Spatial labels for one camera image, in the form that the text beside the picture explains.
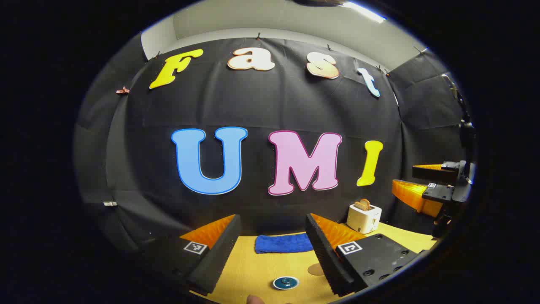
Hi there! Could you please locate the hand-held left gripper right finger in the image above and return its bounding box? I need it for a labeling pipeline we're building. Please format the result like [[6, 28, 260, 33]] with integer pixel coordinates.
[[305, 213, 429, 297]]

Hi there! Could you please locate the blue towel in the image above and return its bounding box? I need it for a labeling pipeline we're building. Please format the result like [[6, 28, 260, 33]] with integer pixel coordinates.
[[254, 233, 314, 254]]

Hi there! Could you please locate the black backdrop cloth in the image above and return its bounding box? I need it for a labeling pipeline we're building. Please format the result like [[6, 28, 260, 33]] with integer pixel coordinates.
[[74, 36, 475, 254]]

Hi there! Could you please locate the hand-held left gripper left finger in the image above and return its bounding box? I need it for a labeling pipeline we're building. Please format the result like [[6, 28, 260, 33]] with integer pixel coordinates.
[[139, 214, 242, 296]]

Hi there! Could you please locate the white toaster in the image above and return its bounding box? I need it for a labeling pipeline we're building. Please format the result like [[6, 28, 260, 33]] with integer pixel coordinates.
[[346, 204, 382, 234]]

